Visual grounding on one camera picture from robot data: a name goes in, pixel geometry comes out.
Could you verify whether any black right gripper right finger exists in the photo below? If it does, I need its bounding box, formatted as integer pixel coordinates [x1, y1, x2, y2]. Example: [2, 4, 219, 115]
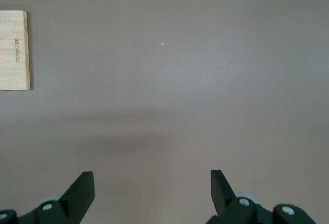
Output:
[207, 169, 317, 224]

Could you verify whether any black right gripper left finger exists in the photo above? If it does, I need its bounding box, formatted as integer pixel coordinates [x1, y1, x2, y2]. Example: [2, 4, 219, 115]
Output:
[0, 171, 95, 224]

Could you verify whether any bamboo cutting board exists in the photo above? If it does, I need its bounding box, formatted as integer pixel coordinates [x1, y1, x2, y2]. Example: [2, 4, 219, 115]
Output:
[0, 10, 31, 91]

